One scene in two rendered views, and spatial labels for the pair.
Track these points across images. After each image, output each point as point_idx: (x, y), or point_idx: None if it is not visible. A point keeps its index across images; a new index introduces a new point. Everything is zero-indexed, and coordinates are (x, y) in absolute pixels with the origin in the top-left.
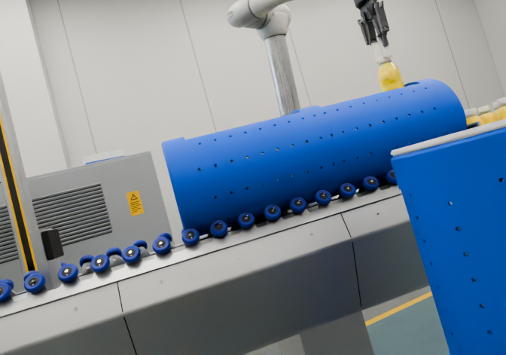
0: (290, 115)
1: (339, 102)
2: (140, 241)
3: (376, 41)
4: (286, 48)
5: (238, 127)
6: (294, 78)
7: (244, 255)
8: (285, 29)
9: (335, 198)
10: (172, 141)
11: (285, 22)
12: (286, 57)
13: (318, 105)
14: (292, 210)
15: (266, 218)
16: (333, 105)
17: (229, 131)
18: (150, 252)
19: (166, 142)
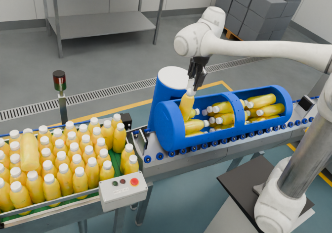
0: (233, 91)
1: (213, 94)
2: (289, 121)
3: (194, 84)
4: (310, 125)
5: (253, 88)
6: (294, 157)
7: None
8: (317, 103)
9: (217, 145)
10: (275, 85)
11: (320, 95)
12: (305, 132)
13: (223, 94)
14: (236, 140)
15: (246, 137)
16: (216, 93)
17: (255, 87)
18: (286, 127)
19: (278, 85)
